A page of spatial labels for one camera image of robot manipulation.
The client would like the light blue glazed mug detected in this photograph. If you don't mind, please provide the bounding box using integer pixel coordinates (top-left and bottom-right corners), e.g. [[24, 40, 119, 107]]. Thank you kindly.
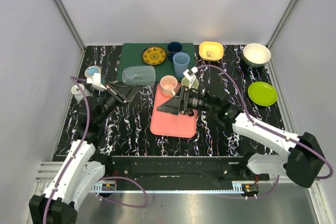
[[85, 66, 106, 85]]

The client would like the dark blue cup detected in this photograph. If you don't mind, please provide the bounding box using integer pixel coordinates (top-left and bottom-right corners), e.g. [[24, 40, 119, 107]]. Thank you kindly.
[[167, 41, 183, 61]]

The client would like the pink and white mug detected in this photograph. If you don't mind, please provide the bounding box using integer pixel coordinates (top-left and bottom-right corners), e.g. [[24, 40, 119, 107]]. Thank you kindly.
[[160, 76, 178, 98]]

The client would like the yellow square bowl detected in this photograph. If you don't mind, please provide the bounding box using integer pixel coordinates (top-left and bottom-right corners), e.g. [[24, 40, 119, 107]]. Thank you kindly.
[[198, 41, 224, 61]]

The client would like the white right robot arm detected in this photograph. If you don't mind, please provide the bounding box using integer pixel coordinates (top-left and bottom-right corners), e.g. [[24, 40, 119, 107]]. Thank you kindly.
[[157, 86, 326, 188]]

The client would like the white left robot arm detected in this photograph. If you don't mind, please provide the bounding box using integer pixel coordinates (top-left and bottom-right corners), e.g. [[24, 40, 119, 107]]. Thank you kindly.
[[28, 83, 138, 223]]

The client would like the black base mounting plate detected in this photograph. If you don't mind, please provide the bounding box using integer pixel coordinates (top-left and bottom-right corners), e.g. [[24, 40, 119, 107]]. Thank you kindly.
[[105, 156, 270, 192]]

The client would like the sage green mug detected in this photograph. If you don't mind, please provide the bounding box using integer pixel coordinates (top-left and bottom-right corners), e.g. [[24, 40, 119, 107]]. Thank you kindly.
[[181, 77, 199, 89]]

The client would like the light blue plastic cup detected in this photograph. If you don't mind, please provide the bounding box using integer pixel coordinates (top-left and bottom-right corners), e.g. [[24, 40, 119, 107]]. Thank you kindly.
[[173, 52, 190, 78]]

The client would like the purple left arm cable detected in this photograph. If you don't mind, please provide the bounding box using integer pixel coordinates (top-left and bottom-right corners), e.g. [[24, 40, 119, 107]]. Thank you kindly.
[[41, 76, 149, 224]]

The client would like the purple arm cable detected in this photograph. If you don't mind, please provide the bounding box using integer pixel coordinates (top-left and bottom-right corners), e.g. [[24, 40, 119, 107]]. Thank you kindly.
[[195, 65, 333, 200], [41, 76, 149, 224]]

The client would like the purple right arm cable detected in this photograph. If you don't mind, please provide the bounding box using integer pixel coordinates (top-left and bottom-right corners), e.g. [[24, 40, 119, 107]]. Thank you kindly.
[[195, 65, 333, 200]]

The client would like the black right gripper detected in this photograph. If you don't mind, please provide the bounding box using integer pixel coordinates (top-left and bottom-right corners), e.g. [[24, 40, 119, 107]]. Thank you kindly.
[[157, 85, 218, 115]]

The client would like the white round bowl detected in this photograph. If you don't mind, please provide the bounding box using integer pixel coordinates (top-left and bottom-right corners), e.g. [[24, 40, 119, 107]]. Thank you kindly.
[[243, 43, 271, 68]]

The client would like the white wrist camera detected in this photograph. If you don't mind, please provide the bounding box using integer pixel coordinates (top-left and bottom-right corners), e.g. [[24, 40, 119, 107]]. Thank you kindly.
[[183, 67, 198, 84], [87, 72, 107, 91]]

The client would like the white grey mug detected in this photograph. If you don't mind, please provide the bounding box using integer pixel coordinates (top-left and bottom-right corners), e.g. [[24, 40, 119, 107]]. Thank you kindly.
[[122, 65, 156, 95]]

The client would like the dark grey mug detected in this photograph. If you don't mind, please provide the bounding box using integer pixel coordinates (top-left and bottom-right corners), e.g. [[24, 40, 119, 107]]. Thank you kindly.
[[184, 109, 197, 117]]

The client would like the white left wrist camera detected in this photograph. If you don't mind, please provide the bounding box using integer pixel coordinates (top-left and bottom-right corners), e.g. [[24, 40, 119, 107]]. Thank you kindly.
[[87, 72, 107, 91]]

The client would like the pink plastic tray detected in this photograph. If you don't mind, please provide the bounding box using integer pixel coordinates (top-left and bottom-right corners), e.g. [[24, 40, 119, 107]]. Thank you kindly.
[[150, 84, 197, 138]]

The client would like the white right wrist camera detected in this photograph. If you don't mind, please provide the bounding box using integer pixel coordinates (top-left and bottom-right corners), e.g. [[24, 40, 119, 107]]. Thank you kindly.
[[183, 67, 198, 84]]

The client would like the lime green plate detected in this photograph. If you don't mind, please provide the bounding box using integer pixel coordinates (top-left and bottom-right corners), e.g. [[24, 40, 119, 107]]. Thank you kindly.
[[247, 81, 277, 106]]

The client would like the yellow patterned plate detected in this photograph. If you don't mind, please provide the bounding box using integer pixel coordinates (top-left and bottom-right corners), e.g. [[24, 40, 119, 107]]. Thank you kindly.
[[142, 46, 167, 66]]

